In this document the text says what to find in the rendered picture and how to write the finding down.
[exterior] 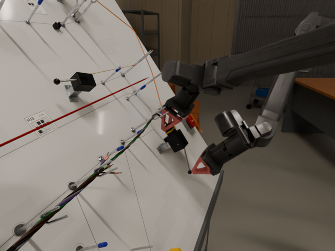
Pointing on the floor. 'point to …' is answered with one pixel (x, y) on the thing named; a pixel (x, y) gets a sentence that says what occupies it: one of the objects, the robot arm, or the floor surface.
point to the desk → (311, 107)
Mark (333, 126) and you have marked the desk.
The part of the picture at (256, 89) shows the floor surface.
